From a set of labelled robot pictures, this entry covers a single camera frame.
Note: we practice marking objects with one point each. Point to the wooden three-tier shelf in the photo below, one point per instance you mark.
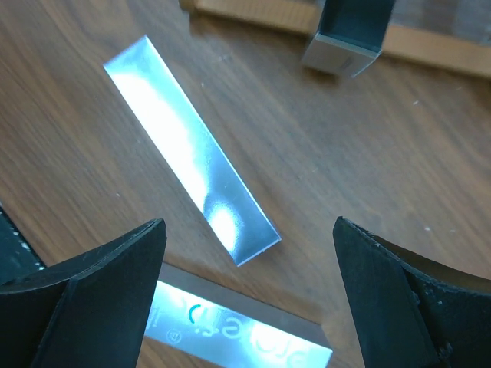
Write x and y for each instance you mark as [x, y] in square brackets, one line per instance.
[452, 35]

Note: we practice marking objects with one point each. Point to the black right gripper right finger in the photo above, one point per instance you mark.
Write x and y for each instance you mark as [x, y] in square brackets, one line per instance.
[408, 310]

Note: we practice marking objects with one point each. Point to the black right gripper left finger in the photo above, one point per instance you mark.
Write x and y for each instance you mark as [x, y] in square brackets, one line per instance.
[88, 311]

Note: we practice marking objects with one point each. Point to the silver R&O box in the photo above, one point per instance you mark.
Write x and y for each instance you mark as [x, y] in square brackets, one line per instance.
[348, 37]

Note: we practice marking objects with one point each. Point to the silver toothpaste box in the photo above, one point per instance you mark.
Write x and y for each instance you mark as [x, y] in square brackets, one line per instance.
[229, 329]
[191, 151]

